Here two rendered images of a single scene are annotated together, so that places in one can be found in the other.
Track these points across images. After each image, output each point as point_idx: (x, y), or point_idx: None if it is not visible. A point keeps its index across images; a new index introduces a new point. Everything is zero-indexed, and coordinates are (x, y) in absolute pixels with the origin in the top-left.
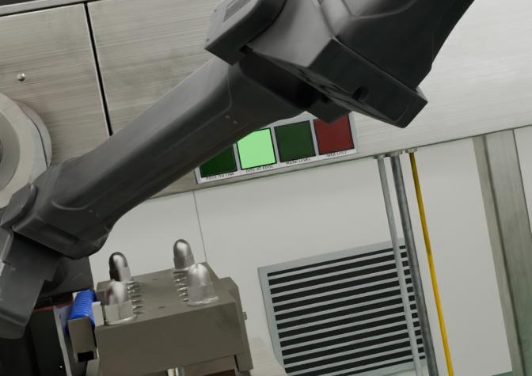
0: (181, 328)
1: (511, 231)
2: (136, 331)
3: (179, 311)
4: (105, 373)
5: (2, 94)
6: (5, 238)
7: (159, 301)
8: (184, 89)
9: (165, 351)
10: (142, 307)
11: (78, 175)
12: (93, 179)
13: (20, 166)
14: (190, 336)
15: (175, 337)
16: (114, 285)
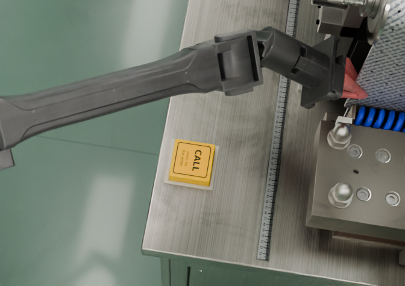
0: (313, 178)
1: None
2: (317, 147)
3: (320, 176)
4: (315, 133)
5: None
6: (257, 35)
7: (387, 174)
8: (60, 88)
9: (312, 170)
10: (375, 159)
11: (169, 58)
12: (144, 64)
13: (372, 34)
14: (311, 185)
15: (313, 175)
16: (338, 127)
